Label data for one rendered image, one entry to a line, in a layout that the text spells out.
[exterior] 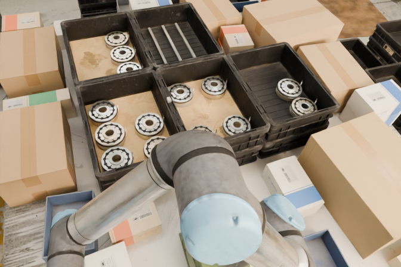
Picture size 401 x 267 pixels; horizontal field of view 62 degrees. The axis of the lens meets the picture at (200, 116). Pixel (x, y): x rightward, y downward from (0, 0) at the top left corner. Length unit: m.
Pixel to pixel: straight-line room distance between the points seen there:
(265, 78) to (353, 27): 2.22
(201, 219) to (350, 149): 0.86
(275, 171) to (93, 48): 0.94
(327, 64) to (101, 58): 1.00
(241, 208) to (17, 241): 0.92
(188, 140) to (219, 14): 1.25
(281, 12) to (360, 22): 2.01
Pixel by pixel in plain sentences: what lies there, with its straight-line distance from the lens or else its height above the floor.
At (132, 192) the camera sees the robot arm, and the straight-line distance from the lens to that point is 0.67.
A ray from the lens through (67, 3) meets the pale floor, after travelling 3.49.
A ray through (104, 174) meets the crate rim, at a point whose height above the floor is 0.93.
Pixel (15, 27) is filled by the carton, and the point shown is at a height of 0.85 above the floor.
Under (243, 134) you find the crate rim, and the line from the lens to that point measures 1.14.
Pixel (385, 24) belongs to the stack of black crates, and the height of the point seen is 0.47.
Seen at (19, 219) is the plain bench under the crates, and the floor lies 0.70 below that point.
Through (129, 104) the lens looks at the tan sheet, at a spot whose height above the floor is 0.83.
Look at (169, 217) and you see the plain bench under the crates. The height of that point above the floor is 0.70.
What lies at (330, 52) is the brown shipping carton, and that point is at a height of 0.86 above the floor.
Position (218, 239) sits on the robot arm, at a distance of 0.51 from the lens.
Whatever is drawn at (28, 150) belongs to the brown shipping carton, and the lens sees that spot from 1.24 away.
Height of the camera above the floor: 1.83
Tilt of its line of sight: 51 degrees down
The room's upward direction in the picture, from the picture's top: 7 degrees clockwise
